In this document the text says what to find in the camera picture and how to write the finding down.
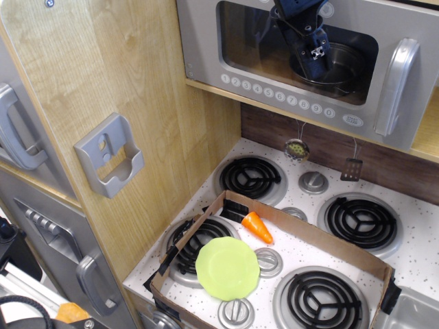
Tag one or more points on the grey front stove knob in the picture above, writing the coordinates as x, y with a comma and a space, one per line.
236, 314

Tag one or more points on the grey ice dispenser panel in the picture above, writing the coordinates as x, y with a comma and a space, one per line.
54, 235

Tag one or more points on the back right stove burner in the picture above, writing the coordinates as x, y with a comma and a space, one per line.
363, 220

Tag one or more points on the grey fridge handle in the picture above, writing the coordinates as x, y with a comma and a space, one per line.
84, 274
14, 149

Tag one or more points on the orange cloth piece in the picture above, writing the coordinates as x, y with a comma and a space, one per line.
70, 312

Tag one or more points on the grey toy microwave door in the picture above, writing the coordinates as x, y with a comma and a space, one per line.
235, 46

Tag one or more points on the grey upper fridge handle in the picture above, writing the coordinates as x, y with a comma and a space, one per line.
14, 149

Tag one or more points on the front left stove burner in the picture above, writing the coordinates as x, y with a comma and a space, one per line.
182, 267

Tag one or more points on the grey oven knob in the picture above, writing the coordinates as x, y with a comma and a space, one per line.
163, 321

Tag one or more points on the brown cardboard frame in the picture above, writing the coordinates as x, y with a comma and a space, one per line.
300, 244

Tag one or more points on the grey wall phone holder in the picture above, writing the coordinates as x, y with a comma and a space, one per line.
103, 143

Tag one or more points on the orange toy carrot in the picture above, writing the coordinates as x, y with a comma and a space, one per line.
256, 226

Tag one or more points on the grey back stove knob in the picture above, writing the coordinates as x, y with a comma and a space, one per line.
313, 183

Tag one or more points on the steel pot with handles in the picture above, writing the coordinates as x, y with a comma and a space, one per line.
345, 77

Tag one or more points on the green plastic plate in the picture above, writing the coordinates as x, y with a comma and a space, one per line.
227, 269

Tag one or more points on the hanging round toy strainer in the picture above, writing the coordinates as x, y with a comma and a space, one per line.
295, 148

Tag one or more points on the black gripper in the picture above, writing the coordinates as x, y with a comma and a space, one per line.
302, 28

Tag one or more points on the grey lower fridge handle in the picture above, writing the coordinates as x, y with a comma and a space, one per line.
84, 274

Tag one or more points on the stove burner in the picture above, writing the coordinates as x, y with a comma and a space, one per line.
254, 177
182, 267
363, 220
319, 297

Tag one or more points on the back left stove burner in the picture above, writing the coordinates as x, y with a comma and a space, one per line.
254, 177

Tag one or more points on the grey stove knob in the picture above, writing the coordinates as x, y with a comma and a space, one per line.
236, 314
270, 262
313, 183

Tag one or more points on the grey centre stove knob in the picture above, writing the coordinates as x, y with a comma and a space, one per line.
270, 262

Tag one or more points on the front right stove burner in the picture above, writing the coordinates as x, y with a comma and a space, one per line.
319, 297

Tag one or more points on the steel sink basin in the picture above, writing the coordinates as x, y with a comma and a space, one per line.
413, 310

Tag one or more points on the grey small middle knob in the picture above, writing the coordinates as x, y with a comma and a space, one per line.
296, 212

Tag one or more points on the hanging toy spatula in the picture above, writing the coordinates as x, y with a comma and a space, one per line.
351, 170

